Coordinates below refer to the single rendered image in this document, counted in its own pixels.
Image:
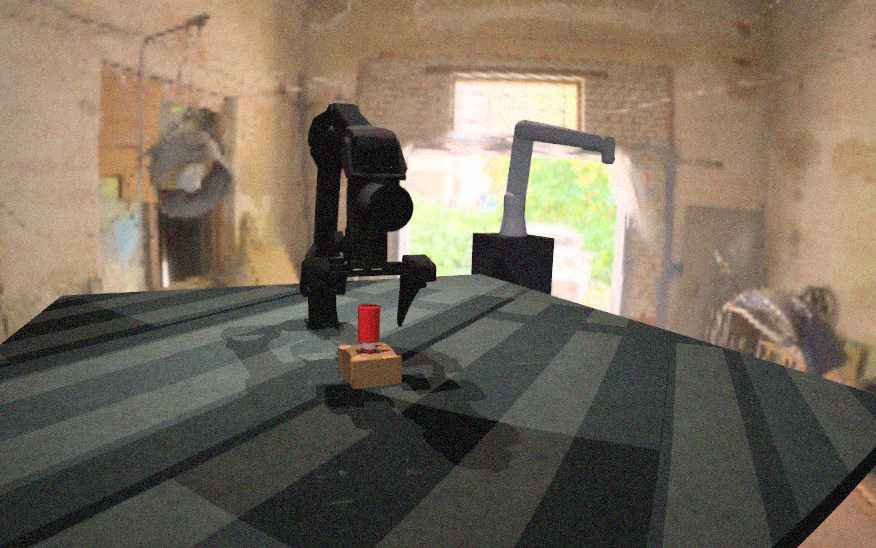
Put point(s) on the orange block with round hole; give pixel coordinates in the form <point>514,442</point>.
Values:
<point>361,369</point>

